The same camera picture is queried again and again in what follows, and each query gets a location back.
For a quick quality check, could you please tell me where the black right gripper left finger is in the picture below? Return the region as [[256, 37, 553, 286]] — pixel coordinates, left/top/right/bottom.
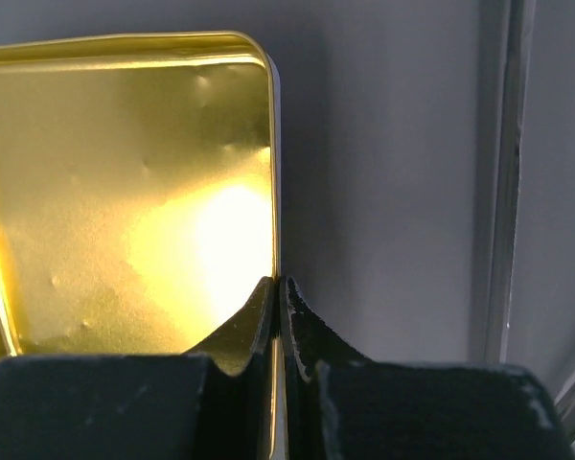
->
[[0, 277, 274, 459]]

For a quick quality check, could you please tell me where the gold tin lid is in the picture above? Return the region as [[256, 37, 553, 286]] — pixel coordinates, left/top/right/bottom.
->
[[0, 30, 284, 460]]

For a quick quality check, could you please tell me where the aluminium frame rail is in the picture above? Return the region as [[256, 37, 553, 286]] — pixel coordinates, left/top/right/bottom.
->
[[469, 1, 575, 439]]

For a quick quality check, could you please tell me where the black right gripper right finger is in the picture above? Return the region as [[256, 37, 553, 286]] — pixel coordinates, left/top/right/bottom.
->
[[278, 277, 575, 459]]

